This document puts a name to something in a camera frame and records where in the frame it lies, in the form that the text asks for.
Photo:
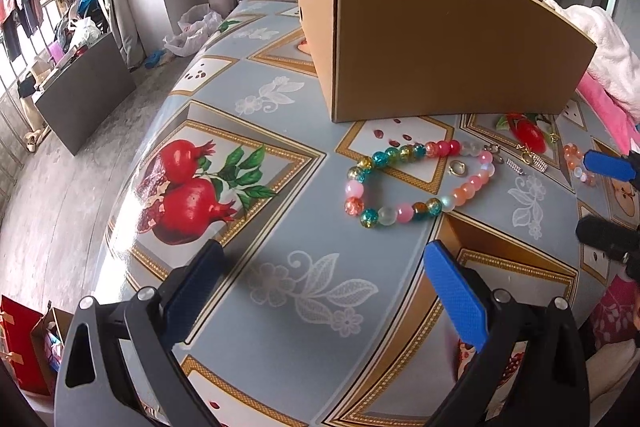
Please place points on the red paper bag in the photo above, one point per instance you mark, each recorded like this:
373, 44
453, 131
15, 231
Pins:
20, 342

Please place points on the silver rhinestone bar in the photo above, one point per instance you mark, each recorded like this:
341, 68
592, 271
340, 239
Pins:
539, 162
515, 167

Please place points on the grey cabinet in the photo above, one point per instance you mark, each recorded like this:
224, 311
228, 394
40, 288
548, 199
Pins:
85, 102

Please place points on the white fluffy blanket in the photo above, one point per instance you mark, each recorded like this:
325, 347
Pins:
615, 52

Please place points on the purple cup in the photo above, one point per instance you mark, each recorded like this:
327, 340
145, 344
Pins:
56, 53

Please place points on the pink blanket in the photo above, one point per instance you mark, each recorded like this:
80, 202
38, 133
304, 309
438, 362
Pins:
607, 107

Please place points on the beige shoes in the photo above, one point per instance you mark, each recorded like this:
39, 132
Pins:
35, 139

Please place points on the metal window railing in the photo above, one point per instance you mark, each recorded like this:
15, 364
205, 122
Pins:
11, 117

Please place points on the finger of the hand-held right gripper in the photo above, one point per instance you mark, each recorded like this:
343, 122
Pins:
605, 234
605, 163

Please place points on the small white plastic bag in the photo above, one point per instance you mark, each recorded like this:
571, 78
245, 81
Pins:
84, 32

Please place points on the blue slippers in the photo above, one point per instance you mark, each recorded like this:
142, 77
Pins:
155, 58

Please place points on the brown cardboard box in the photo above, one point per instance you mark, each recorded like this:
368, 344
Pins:
450, 47

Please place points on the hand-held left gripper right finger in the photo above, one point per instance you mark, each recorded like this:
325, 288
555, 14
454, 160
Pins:
457, 292

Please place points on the small open cardboard carton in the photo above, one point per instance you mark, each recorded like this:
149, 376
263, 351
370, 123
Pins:
42, 332

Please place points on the gold earring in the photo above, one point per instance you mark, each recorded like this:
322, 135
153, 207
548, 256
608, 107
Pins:
526, 152

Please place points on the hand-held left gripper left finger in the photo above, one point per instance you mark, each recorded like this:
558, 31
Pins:
197, 282

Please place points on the crumpled white plastic bag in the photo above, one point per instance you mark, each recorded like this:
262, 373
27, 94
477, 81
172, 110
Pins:
192, 32

